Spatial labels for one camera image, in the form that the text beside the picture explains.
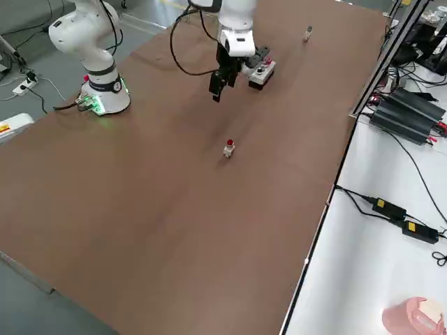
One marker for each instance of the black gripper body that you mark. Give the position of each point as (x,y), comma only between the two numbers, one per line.
(228,64)

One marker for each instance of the red button switch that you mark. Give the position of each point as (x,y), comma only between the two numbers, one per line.
(229,149)

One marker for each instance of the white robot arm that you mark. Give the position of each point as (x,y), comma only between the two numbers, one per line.
(101,73)

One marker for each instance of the grey control box with buttons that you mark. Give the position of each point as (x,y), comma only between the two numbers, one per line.
(262,78)

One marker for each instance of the black power supply unit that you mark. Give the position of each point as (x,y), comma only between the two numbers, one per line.
(406,115)

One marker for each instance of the white power strip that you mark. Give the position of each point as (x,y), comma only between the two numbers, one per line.
(26,86)

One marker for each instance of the black power adapter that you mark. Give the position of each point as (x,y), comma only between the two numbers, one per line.
(389,208)
(420,232)

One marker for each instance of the white box with yellow label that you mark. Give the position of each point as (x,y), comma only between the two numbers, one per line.
(15,127)

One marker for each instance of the black bench device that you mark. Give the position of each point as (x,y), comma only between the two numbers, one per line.
(434,52)

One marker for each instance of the pink container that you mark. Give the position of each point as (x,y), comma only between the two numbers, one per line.
(412,315)

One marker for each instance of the aluminium frame post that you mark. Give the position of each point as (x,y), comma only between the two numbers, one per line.
(384,66)

